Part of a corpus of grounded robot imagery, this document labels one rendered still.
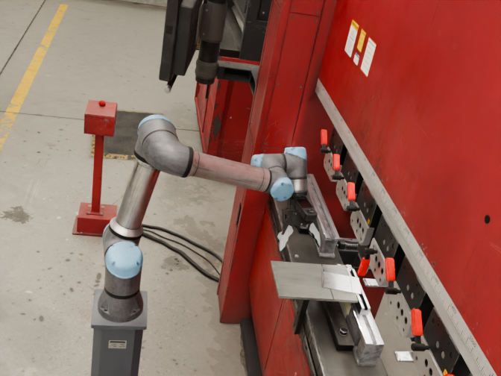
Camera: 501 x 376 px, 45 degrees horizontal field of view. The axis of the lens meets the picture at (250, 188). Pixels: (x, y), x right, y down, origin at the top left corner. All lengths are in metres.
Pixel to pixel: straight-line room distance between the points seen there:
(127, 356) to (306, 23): 1.44
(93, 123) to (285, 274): 1.73
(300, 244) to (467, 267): 1.12
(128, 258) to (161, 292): 1.44
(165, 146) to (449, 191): 0.81
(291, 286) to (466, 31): 0.94
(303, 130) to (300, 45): 0.38
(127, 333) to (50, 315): 1.19
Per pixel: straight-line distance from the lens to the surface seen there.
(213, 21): 3.01
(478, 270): 1.34
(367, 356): 1.94
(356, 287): 2.04
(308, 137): 2.69
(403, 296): 1.64
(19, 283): 3.43
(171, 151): 1.77
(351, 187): 1.96
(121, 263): 1.95
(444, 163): 1.49
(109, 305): 2.05
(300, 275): 2.02
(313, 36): 2.53
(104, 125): 3.39
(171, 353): 3.06
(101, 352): 2.15
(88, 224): 3.74
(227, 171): 1.83
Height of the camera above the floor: 2.19
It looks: 29 degrees down
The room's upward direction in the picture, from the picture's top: 11 degrees clockwise
